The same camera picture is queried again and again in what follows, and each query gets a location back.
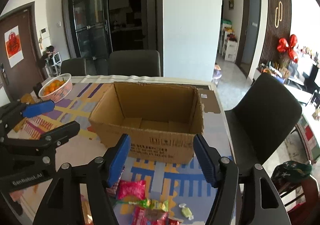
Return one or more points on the colourful patterned table mat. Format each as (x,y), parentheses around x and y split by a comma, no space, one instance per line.
(175,183)

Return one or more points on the dark chair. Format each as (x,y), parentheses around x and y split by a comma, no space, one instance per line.
(261,121)
(135,63)
(75,67)

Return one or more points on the pale green wrapped candy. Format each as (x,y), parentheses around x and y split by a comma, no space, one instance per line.
(186,212)

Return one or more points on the pink snack bag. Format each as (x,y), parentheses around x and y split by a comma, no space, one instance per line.
(131,188)

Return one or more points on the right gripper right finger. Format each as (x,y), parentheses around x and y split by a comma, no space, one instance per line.
(261,203)

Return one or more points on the dark chair right side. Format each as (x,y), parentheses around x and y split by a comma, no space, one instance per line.
(261,121)

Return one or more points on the dark wooden slat panel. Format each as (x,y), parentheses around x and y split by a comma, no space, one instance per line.
(278,26)

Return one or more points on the red fu door poster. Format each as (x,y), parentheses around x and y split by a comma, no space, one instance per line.
(13,46)

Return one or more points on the oranges in basket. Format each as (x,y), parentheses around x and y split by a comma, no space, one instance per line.
(53,86)

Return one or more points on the dark chair behind middle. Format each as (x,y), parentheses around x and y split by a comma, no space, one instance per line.
(135,63)

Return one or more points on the red bow balloon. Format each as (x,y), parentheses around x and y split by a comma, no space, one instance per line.
(288,47)

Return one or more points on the yellow green snack packet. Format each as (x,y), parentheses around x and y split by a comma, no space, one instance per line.
(158,205)

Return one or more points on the dark chair behind left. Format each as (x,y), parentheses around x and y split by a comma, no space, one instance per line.
(75,67)

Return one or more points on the woven yellow tissue box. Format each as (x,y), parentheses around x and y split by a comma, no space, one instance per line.
(28,99)

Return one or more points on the black glass sliding door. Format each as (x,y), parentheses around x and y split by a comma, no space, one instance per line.
(95,29)

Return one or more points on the brown cardboard box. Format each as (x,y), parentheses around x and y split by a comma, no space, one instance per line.
(161,119)

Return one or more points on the white shelf unit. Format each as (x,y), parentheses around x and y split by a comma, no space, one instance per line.
(230,45)

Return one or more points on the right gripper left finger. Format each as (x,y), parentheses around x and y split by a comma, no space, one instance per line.
(61,204)

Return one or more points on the brown entrance door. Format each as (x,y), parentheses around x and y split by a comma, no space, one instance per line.
(21,79)

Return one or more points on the red snack packet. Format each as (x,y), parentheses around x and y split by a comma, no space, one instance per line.
(142,216)

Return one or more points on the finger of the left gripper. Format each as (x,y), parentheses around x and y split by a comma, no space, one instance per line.
(56,137)
(14,112)

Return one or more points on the green floral bag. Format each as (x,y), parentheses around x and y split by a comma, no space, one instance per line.
(290,172)

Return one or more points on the white basket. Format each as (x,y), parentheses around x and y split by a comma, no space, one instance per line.
(61,92)

